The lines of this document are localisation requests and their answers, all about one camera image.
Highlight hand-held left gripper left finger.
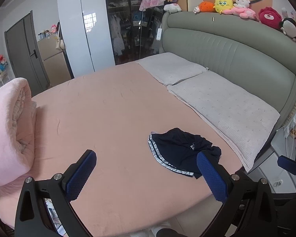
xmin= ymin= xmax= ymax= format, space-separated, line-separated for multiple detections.
xmin=14 ymin=149 xmax=97 ymax=237

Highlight white charging cable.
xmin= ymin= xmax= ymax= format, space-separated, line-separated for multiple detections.
xmin=276 ymin=118 xmax=296 ymax=158

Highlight beige hanging bag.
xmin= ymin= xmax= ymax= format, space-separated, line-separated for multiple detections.
xmin=55 ymin=33 xmax=65 ymax=50

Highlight red and blue wall toy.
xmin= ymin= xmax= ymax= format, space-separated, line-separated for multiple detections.
xmin=0 ymin=54 xmax=9 ymax=71

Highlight white bedside cabinet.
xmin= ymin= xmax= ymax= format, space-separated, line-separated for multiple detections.
xmin=249 ymin=128 xmax=296 ymax=193

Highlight glossy white wardrobe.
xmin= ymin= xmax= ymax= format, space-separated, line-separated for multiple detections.
xmin=57 ymin=0 xmax=116 ymax=78

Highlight small light pink pillow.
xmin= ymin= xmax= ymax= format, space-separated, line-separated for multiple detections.
xmin=135 ymin=52 xmax=209 ymax=86

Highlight glass-door wardrobe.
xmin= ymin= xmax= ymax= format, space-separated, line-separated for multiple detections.
xmin=104 ymin=0 xmax=172 ymax=66

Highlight grey wardrobe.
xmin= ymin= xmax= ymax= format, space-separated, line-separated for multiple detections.
xmin=4 ymin=10 xmax=50 ymax=97

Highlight row of plush toys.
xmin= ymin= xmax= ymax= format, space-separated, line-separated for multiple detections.
xmin=163 ymin=0 xmax=296 ymax=46

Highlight grey padded headboard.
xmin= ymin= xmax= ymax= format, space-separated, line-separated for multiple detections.
xmin=158 ymin=11 xmax=296 ymax=119

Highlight large light pink pillow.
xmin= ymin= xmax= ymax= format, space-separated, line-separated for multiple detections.
xmin=166 ymin=71 xmax=281 ymax=173

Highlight navy shorts with white trim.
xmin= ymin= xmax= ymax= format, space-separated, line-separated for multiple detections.
xmin=147 ymin=128 xmax=222 ymax=179

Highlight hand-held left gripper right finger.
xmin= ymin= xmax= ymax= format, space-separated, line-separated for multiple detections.
xmin=196 ymin=150 xmax=283 ymax=237

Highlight beige cabinet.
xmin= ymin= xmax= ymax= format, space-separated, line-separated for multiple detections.
xmin=37 ymin=38 xmax=73 ymax=88

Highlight rolled pink quilt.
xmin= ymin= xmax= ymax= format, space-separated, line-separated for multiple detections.
xmin=0 ymin=77 xmax=38 ymax=186

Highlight white wire rack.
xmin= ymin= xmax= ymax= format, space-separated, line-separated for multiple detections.
xmin=0 ymin=71 xmax=10 ymax=87

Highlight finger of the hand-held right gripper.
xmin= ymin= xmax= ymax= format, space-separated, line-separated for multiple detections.
xmin=277 ymin=155 xmax=296 ymax=176

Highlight bed with pink sheet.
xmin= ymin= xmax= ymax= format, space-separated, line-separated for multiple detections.
xmin=0 ymin=62 xmax=244 ymax=237

